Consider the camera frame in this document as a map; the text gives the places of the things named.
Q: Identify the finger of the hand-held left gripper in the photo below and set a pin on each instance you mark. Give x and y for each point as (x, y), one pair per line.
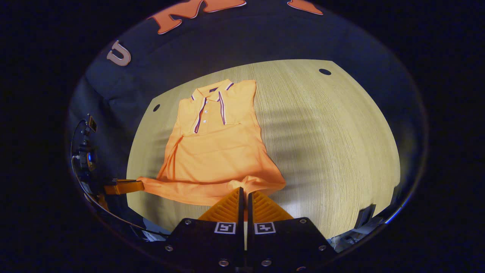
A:
(127, 186)

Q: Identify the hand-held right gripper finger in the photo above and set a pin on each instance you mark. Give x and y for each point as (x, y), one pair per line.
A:
(250, 212)
(241, 208)

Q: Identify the orange T-shirt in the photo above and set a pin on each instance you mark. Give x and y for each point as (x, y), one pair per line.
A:
(216, 159)

